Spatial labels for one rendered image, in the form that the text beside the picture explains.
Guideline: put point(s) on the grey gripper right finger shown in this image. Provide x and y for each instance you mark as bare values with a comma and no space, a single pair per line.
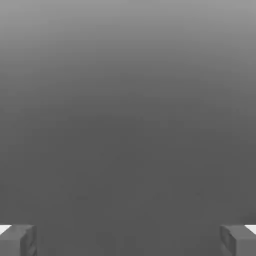
241,242

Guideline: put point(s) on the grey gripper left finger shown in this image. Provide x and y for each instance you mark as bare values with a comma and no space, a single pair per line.
14,242

